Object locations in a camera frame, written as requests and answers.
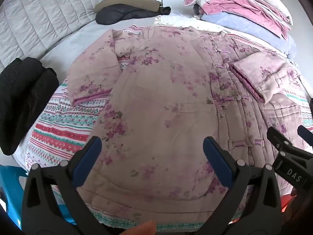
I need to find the olive jacket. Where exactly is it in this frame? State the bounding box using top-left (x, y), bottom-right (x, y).
top-left (94, 0), bottom-right (164, 14)

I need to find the black garment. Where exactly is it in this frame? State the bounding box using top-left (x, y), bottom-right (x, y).
top-left (0, 57), bottom-right (60, 156)

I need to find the blue blanket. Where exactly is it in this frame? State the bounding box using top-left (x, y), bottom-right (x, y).
top-left (201, 13), bottom-right (298, 59)

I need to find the pink floral padded coat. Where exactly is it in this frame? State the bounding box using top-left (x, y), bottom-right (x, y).
top-left (67, 26), bottom-right (313, 202)

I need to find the white fringed cloth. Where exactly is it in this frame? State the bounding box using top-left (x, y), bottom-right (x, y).
top-left (153, 15), bottom-right (222, 31)

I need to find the red green patterned blanket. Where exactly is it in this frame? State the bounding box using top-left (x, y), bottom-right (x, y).
top-left (26, 24), bottom-right (313, 226)

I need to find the blue plastic stool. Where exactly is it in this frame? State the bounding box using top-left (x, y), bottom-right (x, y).
top-left (0, 165), bottom-right (77, 227)

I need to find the pink velvet blanket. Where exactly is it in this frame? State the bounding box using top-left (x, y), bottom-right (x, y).
top-left (184, 0), bottom-right (292, 40)

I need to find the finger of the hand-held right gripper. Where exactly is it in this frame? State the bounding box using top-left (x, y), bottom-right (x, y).
top-left (297, 125), bottom-right (313, 150)
top-left (266, 127), bottom-right (313, 161)

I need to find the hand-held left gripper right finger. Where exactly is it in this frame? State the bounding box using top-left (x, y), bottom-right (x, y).
top-left (196, 136), bottom-right (286, 235)

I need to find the black puffer jacket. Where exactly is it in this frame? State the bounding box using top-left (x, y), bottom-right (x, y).
top-left (95, 4), bottom-right (172, 25)

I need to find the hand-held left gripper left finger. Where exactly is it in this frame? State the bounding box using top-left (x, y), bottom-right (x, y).
top-left (22, 136), bottom-right (110, 235)

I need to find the grey quilted headboard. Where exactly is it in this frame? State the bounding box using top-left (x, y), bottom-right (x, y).
top-left (0, 0), bottom-right (118, 72)

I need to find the person's left hand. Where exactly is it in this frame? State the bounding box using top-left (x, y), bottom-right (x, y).
top-left (122, 221), bottom-right (157, 235)

